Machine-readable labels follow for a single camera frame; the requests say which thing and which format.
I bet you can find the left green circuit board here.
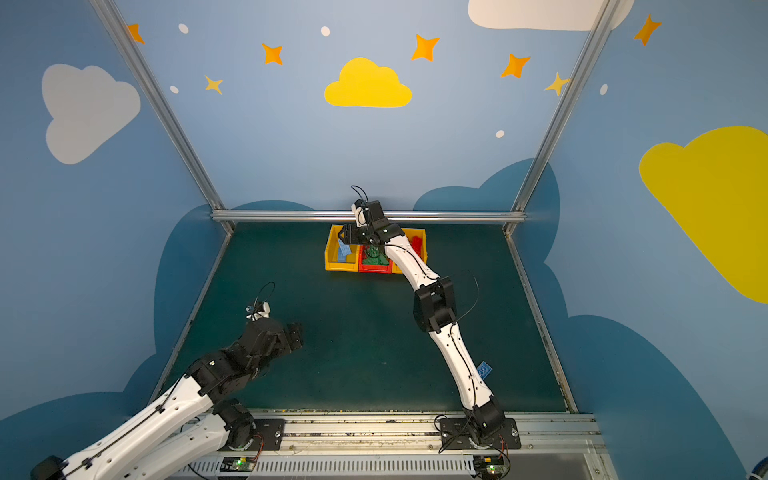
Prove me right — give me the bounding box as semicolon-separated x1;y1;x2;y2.
219;457;257;474

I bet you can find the aluminium frame post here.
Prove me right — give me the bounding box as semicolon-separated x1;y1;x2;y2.
503;0;622;239
90;0;226;213

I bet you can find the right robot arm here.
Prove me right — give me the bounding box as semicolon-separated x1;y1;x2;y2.
338;199;506;445

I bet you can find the light blue lego brick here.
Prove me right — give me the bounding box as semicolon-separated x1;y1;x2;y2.
337;240;352;263

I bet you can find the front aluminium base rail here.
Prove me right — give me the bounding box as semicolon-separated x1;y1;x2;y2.
165;412;618;479

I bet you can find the yellow plastic bin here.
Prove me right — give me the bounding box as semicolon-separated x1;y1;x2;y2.
324;225;361;272
403;228;428;264

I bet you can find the left yellow plastic bin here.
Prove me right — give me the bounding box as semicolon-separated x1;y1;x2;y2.
324;225;361;272

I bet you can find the green circuit board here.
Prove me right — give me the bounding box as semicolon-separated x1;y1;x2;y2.
472;455;509;480
219;457;257;474

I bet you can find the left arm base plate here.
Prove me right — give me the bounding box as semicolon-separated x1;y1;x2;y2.
222;418;286;452

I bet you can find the blue lego plate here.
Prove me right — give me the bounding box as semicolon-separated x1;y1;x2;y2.
477;361;492;380

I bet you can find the right aluminium frame post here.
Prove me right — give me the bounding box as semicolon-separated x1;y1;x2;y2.
503;0;622;239

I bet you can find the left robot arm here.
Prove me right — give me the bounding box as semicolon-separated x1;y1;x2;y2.
30;301;303;479

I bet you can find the red lego brick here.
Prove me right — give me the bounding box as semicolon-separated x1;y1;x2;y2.
409;236;423;256

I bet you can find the red plastic bin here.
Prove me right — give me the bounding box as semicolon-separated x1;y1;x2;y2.
358;245;393;274

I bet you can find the left aluminium frame post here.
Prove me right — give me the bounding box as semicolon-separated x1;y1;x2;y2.
90;0;226;213

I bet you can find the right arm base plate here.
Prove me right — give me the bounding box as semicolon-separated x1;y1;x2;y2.
433;415;522;452

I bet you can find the right yellow plastic bin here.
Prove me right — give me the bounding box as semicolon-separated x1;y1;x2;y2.
403;228;428;264

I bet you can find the back aluminium frame rail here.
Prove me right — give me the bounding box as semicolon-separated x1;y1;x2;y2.
211;208;527;226

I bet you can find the green lego brick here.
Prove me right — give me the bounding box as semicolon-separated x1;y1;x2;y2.
362;245;390;267

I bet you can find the right green circuit board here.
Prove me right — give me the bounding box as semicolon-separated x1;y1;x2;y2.
472;455;509;480

